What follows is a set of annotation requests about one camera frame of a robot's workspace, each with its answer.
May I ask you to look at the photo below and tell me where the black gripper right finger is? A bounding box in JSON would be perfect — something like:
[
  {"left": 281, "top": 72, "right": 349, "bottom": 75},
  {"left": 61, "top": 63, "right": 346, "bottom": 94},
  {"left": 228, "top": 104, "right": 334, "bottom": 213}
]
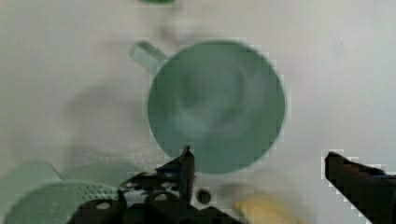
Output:
[{"left": 324, "top": 151, "right": 396, "bottom": 224}]

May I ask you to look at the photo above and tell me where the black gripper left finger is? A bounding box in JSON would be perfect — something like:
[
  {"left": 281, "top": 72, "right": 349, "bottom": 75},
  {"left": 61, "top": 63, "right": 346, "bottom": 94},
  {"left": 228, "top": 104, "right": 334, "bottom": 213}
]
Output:
[{"left": 156, "top": 146, "right": 195, "bottom": 203}]

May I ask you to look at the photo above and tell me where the peeled yellow banana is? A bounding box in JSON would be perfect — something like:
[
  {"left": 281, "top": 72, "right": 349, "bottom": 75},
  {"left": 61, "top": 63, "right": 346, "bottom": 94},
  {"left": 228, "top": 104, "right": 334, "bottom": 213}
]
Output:
[{"left": 234, "top": 194, "right": 304, "bottom": 224}]

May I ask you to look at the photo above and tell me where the green mug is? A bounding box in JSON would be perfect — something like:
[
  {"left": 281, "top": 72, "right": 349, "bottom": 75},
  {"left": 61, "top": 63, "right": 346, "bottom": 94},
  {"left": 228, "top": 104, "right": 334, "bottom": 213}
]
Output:
[{"left": 130, "top": 39, "right": 287, "bottom": 174}]

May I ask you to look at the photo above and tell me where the green perforated colander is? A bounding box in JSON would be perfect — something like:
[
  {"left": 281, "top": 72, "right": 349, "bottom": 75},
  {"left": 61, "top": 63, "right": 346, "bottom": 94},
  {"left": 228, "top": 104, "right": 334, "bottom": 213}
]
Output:
[{"left": 1, "top": 161, "right": 118, "bottom": 224}]

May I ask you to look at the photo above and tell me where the green spatula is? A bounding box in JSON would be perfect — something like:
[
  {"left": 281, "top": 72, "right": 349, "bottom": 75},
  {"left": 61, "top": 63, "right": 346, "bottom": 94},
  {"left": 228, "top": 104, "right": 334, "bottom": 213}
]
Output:
[{"left": 139, "top": 0, "right": 176, "bottom": 5}]

